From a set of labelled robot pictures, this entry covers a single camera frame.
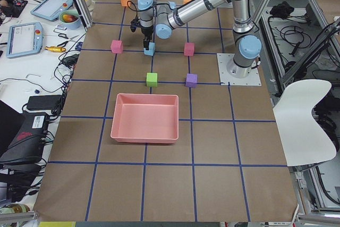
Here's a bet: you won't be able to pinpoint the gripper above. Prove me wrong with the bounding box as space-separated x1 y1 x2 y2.
141 26 152 50

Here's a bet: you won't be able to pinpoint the light blue block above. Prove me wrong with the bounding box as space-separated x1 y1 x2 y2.
143 42 155 56

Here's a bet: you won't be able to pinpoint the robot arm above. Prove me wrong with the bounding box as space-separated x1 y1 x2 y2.
130 0 262 78

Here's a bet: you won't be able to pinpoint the far left magenta block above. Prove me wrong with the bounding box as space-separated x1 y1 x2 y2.
110 40 123 54

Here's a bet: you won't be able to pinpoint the magenta block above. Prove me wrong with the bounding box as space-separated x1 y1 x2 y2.
183 43 195 56
110 40 123 54

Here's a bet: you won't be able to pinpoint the green block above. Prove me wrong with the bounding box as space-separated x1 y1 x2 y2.
146 72 158 87

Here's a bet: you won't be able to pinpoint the near left magenta block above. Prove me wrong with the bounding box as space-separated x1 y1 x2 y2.
183 43 195 56

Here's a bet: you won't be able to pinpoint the left purple block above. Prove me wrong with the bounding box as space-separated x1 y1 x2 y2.
185 73 198 88

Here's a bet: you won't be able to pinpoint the pink tray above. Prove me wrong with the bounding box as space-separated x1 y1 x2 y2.
110 93 179 144

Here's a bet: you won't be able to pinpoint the green bowl with fruit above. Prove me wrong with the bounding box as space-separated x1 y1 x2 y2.
59 10 81 30

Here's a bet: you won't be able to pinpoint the black scissors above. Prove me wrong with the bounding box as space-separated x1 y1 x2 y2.
54 33 80 47

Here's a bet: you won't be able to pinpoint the far teach pendant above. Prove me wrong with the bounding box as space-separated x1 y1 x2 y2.
30 0 73 21

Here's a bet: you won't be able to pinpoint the teach pendant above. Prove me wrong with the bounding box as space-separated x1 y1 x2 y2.
30 0 73 21
6 22 44 58

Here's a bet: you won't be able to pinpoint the near teach pendant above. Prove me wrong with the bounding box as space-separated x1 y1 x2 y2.
6 22 44 58

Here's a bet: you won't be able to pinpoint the black power adapter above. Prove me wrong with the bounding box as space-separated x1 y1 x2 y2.
26 95 61 111

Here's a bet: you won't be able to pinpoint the black electronics box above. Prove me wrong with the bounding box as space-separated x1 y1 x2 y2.
1 112 49 165

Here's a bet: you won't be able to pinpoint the white chair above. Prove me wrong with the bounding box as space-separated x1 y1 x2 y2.
273 79 336 166

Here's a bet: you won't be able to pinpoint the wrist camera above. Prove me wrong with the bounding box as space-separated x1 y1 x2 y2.
130 17 140 32

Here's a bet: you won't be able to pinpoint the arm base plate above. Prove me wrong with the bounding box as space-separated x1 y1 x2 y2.
217 53 261 86

